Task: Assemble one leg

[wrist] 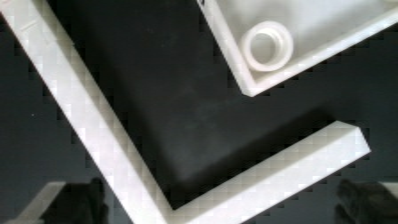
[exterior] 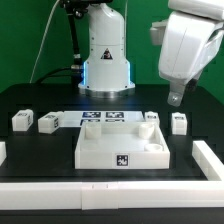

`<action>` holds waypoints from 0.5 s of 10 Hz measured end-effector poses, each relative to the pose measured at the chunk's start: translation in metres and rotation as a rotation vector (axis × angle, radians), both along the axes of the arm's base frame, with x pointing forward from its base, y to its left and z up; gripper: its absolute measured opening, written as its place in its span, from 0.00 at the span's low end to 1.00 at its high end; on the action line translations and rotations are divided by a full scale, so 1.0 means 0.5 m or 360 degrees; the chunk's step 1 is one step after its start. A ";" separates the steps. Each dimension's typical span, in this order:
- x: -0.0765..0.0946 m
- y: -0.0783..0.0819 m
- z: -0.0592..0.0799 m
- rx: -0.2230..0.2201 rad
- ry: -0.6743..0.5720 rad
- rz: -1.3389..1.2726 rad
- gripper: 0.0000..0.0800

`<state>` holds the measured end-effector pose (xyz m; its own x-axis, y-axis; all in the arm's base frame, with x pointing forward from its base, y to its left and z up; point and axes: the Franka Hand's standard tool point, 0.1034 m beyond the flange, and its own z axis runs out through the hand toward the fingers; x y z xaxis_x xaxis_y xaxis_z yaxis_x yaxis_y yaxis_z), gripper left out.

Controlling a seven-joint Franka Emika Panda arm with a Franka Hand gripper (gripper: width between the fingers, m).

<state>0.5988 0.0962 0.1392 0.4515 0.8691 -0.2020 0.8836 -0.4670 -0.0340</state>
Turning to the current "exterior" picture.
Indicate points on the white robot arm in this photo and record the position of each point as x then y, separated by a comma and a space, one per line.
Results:
107, 71

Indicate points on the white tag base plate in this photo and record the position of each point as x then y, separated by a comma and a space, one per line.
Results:
76, 118

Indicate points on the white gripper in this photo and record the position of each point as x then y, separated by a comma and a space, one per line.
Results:
190, 42

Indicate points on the white square tabletop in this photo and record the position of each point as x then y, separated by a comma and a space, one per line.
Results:
121, 145

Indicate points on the white obstacle fence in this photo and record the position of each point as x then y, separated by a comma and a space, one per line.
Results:
124, 194

